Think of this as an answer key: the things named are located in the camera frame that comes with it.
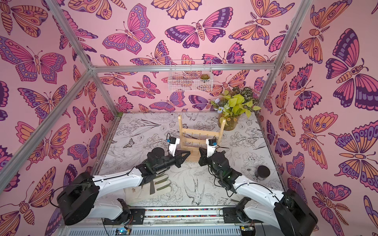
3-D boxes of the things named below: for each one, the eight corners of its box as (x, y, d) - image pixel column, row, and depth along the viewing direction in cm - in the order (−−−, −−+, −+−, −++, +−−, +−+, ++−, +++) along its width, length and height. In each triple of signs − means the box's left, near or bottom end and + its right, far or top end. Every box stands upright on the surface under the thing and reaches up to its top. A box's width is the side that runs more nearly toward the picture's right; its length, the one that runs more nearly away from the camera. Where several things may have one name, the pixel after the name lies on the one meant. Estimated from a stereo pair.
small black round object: (256, 180, 87) (259, 176, 83) (253, 168, 91) (256, 165, 87) (268, 180, 87) (271, 176, 83) (264, 168, 91) (267, 165, 87)
